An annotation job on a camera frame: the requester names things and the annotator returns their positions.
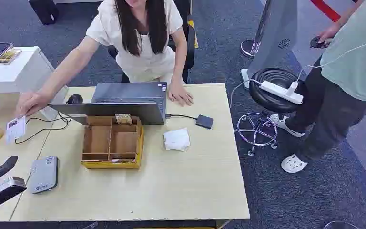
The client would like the grey kiosk stand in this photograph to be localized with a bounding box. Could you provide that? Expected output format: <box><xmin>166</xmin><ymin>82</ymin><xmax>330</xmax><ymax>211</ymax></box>
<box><xmin>241</xmin><ymin>0</ymin><xmax>298</xmax><ymax>89</ymax></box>

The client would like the white power strip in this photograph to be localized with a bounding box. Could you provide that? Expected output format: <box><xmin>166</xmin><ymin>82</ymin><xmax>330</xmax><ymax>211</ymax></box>
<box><xmin>258</xmin><ymin>80</ymin><xmax>304</xmax><ymax>105</ymax></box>

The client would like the grey laptop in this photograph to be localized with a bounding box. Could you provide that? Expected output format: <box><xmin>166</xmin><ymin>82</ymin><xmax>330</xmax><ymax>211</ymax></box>
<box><xmin>49</xmin><ymin>82</ymin><xmax>168</xmax><ymax>126</ymax></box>

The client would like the black office chair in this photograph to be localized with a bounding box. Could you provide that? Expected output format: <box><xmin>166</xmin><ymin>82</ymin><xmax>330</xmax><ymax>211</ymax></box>
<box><xmin>108</xmin><ymin>0</ymin><xmax>196</xmax><ymax>84</ymax></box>

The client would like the gold patterned phone case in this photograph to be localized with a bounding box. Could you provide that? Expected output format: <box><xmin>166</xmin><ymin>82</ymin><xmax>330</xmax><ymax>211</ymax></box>
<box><xmin>0</xmin><ymin>48</ymin><xmax>22</xmax><ymax>65</ymax></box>

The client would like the white clog shoe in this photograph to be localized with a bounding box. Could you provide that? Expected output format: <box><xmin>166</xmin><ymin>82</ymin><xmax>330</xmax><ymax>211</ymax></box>
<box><xmin>270</xmin><ymin>114</ymin><xmax>305</xmax><ymax>138</ymax></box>
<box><xmin>281</xmin><ymin>153</ymin><xmax>309</xmax><ymax>174</ymax></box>

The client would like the red barrier belt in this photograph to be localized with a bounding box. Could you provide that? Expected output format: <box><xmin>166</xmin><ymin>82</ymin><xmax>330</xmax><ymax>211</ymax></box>
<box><xmin>309</xmin><ymin>0</ymin><xmax>342</xmax><ymax>23</ymax></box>

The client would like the white photo card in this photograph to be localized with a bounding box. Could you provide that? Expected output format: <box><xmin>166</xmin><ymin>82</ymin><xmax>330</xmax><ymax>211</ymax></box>
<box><xmin>5</xmin><ymin>115</ymin><xmax>26</xmax><ymax>146</ymax></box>

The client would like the thin white charging cable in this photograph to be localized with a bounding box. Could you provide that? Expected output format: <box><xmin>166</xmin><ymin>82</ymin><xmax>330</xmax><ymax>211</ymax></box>
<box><xmin>296</xmin><ymin>37</ymin><xmax>366</xmax><ymax>83</ymax></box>

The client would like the black laptop power cable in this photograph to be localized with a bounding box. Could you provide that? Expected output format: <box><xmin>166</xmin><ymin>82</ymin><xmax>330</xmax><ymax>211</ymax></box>
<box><xmin>14</xmin><ymin>112</ymin><xmax>72</xmax><ymax>145</ymax></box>

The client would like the flat white card pile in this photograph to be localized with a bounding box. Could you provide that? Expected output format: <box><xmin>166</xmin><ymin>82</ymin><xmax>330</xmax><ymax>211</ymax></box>
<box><xmin>110</xmin><ymin>157</ymin><xmax>138</xmax><ymax>164</ymax></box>

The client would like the person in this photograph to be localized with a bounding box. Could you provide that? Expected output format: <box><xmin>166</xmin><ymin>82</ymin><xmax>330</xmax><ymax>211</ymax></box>
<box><xmin>270</xmin><ymin>0</ymin><xmax>366</xmax><ymax>174</ymax></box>
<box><xmin>15</xmin><ymin>0</ymin><xmax>195</xmax><ymax>118</ymax></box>

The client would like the person's right hand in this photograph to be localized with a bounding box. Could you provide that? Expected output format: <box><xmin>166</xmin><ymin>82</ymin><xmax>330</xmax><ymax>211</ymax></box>
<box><xmin>15</xmin><ymin>90</ymin><xmax>53</xmax><ymax>118</ymax></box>
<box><xmin>318</xmin><ymin>24</ymin><xmax>342</xmax><ymax>45</ymax></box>

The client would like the black round stool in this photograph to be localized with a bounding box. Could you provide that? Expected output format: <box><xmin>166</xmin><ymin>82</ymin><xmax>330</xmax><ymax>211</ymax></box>
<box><xmin>236</xmin><ymin>67</ymin><xmax>305</xmax><ymax>158</ymax></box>

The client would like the white folded tissue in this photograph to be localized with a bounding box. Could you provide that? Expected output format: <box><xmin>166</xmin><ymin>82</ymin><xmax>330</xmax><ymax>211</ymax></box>
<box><xmin>163</xmin><ymin>128</ymin><xmax>191</xmax><ymax>152</ymax></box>

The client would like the white charger plug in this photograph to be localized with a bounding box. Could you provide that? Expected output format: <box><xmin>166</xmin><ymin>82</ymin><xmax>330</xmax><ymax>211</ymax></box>
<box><xmin>286</xmin><ymin>81</ymin><xmax>299</xmax><ymax>96</ymax></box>

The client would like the person's left hand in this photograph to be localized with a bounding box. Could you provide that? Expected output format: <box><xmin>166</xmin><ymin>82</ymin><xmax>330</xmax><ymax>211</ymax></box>
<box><xmin>168</xmin><ymin>80</ymin><xmax>195</xmax><ymax>107</ymax></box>

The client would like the black bin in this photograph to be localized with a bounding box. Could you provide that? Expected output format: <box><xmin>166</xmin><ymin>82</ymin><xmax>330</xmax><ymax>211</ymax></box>
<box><xmin>28</xmin><ymin>0</ymin><xmax>60</xmax><ymax>25</ymax></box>

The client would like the brown card stack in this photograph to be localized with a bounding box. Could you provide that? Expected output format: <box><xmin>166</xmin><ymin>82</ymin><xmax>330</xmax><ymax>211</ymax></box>
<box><xmin>115</xmin><ymin>114</ymin><xmax>134</xmax><ymax>125</ymax></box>

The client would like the white cabinet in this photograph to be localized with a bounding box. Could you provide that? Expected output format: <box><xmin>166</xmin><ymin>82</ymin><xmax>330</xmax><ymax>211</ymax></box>
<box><xmin>0</xmin><ymin>46</ymin><xmax>68</xmax><ymax>121</ymax></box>

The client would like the black computer mouse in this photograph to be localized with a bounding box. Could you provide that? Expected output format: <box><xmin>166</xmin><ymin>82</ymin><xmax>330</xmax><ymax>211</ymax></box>
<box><xmin>67</xmin><ymin>94</ymin><xmax>84</xmax><ymax>104</ymax></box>

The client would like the white power strip cable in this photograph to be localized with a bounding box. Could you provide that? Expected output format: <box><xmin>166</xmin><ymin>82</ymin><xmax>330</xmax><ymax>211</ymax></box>
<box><xmin>229</xmin><ymin>78</ymin><xmax>263</xmax><ymax>109</ymax></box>

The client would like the chrome stanchion post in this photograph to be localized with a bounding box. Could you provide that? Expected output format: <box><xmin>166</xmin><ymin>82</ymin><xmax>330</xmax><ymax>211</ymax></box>
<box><xmin>240</xmin><ymin>0</ymin><xmax>272</xmax><ymax>59</ymax></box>

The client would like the yellow strap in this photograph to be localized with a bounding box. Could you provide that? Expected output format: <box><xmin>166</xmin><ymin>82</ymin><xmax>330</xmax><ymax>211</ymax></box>
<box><xmin>187</xmin><ymin>19</ymin><xmax>199</xmax><ymax>49</ymax></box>

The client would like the black card reader cable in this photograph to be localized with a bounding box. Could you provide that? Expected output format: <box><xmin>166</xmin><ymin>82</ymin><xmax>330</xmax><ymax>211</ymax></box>
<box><xmin>165</xmin><ymin>113</ymin><xmax>198</xmax><ymax>121</ymax></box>

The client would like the black handheld controller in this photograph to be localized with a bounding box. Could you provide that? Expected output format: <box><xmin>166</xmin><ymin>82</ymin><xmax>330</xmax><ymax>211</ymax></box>
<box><xmin>310</xmin><ymin>36</ymin><xmax>332</xmax><ymax>49</ymax></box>

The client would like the grey ring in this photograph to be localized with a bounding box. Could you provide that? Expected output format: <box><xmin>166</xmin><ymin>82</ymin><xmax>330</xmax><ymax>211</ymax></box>
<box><xmin>323</xmin><ymin>220</ymin><xmax>360</xmax><ymax>229</ymax></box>

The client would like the wooden compartment box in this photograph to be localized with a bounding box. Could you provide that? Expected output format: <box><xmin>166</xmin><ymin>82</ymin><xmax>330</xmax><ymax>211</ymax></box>
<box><xmin>81</xmin><ymin>115</ymin><xmax>145</xmax><ymax>170</ymax></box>

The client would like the small black card reader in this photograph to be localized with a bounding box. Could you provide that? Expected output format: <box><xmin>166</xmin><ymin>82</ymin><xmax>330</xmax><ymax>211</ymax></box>
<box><xmin>195</xmin><ymin>114</ymin><xmax>214</xmax><ymax>130</ymax></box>

